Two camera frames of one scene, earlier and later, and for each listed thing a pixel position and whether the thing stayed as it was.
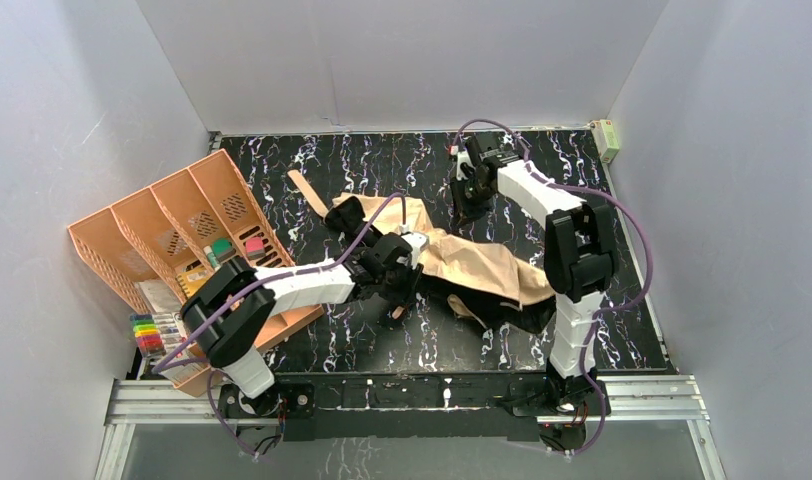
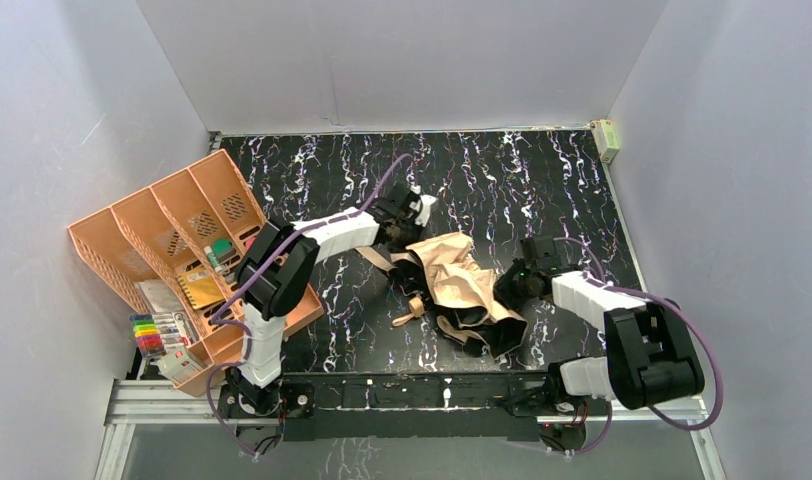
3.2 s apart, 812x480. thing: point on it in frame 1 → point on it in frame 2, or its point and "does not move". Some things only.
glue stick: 211,257 does not move
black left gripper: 356,221 → 393,234
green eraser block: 223,248 does not move
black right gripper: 464,192 → 510,291
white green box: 605,137 does not move
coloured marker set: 158,334 does not move
